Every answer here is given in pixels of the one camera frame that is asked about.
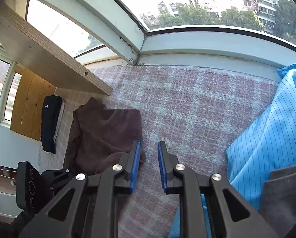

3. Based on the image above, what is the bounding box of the pink plaid blanket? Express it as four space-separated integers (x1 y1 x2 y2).
38 64 281 238

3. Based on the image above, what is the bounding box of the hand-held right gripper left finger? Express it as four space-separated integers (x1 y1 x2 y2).
19 141 141 238

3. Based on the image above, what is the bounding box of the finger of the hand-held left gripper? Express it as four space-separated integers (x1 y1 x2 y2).
54 169 74 192

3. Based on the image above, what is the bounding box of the pine plank panel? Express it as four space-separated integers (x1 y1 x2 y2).
11 64 57 142

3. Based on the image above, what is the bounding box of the brown fleece sweater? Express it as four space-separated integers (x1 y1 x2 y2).
64 97 146 176

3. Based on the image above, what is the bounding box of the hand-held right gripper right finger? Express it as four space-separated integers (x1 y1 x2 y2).
157 141 278 238

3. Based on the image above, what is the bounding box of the folded black t-shirt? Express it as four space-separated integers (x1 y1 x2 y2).
41 95 63 154

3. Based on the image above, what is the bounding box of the light wooden board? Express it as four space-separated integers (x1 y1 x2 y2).
0 0 113 96

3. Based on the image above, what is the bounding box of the blue striped shirt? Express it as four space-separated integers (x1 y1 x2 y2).
168 63 296 238

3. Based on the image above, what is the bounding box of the white window frame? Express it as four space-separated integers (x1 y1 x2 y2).
0 0 296 129

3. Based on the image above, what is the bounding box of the grey garment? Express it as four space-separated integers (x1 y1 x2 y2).
258 163 296 238

